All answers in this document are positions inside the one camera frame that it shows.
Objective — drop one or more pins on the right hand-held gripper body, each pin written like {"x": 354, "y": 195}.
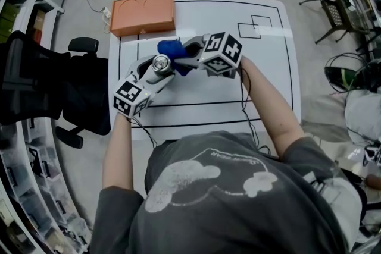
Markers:
{"x": 220, "y": 53}

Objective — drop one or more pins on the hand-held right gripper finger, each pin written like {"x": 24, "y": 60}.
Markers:
{"x": 189, "y": 62}
{"x": 196, "y": 40}

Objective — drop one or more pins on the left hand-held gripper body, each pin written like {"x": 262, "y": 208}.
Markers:
{"x": 131, "y": 98}

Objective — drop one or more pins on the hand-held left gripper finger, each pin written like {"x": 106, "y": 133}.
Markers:
{"x": 143, "y": 61}
{"x": 157, "y": 80}

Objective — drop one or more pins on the silver drink container can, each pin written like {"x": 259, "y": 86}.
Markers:
{"x": 162, "y": 65}

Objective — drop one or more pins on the blue cloth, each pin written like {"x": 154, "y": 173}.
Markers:
{"x": 171, "y": 49}

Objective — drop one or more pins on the person's left forearm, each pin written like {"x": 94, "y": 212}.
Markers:
{"x": 117, "y": 151}

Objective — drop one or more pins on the person's right forearm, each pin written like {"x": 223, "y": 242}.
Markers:
{"x": 268, "y": 104}

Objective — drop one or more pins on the white power strip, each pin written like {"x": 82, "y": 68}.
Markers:
{"x": 106, "y": 12}

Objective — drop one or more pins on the black office chair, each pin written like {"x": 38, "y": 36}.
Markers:
{"x": 44, "y": 80}

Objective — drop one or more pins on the white shelf unit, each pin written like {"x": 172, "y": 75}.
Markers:
{"x": 26, "y": 6}

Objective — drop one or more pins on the row of clear storage bins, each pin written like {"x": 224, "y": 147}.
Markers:
{"x": 35, "y": 187}

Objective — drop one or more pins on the green box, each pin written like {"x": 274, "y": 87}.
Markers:
{"x": 8, "y": 22}

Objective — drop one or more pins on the person's grey printed t-shirt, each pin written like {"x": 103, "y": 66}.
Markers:
{"x": 238, "y": 205}

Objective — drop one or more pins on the white fabric bag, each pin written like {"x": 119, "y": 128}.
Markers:
{"x": 363, "y": 116}

